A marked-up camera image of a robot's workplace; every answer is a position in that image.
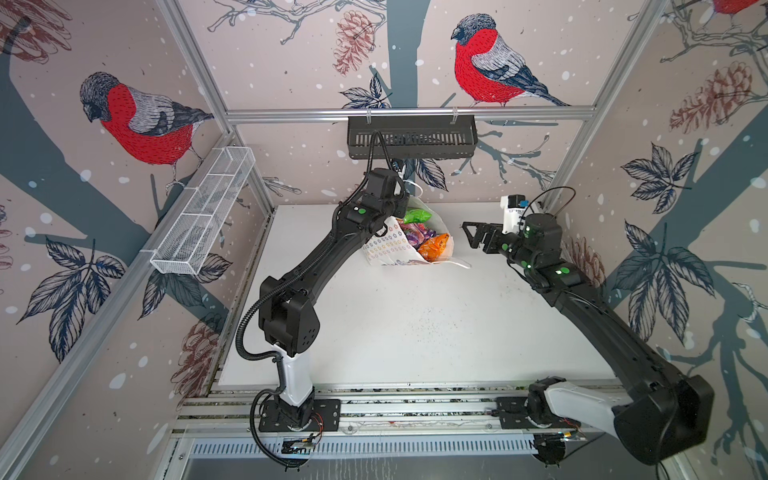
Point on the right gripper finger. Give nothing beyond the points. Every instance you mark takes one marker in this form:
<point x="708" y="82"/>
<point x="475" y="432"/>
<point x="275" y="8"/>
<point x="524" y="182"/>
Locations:
<point x="474" y="227"/>
<point x="477" y="241"/>

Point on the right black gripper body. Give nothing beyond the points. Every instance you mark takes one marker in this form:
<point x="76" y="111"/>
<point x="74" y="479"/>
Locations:
<point x="501" y="243"/>

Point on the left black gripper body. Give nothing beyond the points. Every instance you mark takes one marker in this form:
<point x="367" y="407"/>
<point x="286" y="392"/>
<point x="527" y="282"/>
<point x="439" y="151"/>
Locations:
<point x="397" y="206"/>

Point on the green chips bag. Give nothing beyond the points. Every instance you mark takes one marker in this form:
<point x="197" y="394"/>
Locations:
<point x="416" y="216"/>

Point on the purple candy packet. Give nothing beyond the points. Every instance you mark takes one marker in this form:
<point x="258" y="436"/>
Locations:
<point x="418" y="234"/>

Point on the orange snack packet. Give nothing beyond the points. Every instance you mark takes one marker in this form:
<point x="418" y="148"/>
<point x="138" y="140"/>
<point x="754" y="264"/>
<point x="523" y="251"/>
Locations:
<point x="435" y="248"/>

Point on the white printed paper bag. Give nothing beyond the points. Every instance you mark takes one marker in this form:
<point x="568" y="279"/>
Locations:
<point x="391" y="248"/>

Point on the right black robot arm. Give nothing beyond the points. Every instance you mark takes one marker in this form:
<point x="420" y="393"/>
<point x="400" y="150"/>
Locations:
<point x="662" y="411"/>

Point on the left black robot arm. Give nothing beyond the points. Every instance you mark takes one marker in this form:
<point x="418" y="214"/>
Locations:
<point x="288" y="318"/>

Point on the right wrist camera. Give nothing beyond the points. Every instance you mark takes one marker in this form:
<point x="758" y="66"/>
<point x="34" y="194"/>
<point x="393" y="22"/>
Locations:
<point x="513" y="207"/>

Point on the black hanging wire basket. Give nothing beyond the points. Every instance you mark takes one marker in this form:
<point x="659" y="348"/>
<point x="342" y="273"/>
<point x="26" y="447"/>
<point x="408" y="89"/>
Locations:
<point x="412" y="137"/>

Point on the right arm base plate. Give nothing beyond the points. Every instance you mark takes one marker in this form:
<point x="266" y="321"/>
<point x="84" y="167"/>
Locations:
<point x="517" y="413"/>

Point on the aluminium mounting rail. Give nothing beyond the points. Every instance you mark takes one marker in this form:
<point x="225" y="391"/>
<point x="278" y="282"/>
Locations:
<point x="366" y="410"/>

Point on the white mesh wall basket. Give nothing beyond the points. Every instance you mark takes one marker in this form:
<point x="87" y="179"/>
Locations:
<point x="194" y="232"/>

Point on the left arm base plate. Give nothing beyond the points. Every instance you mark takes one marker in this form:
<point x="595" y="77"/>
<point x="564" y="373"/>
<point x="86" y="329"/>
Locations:
<point x="277" y="416"/>

